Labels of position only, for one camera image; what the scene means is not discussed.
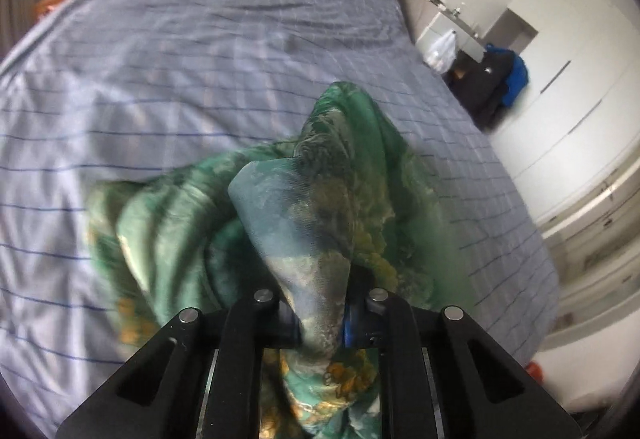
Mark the white wardrobe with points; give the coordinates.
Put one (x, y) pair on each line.
(575, 69)

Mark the black and blue jacket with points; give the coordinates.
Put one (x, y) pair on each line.
(482, 84)

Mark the blue plaid blanket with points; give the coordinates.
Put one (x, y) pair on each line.
(200, 69)

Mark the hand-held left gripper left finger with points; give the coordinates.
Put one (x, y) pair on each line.
(235, 359)

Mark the orange shaggy mat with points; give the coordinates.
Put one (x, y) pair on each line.
(536, 370)

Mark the green printed garment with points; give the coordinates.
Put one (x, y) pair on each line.
(325, 199)

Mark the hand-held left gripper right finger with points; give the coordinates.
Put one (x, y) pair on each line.
(350, 331)

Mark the white low cabinet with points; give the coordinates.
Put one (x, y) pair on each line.
(595, 269)

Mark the wooden nightstand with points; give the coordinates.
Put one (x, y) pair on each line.
(52, 4)

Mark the white plastic bag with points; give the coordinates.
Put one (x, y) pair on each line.
(441, 51)

